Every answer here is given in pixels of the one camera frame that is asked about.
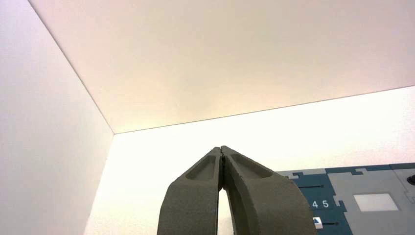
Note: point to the white rectangular display panel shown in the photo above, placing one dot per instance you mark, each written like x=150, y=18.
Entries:
x=376, y=202

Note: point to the grey and teal task box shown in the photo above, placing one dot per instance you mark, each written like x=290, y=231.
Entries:
x=356, y=223

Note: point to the white slider knob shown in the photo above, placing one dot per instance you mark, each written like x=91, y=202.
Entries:
x=317, y=223

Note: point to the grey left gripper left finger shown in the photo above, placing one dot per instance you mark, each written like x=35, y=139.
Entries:
x=191, y=201

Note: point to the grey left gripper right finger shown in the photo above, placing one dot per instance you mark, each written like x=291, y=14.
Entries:
x=269, y=204

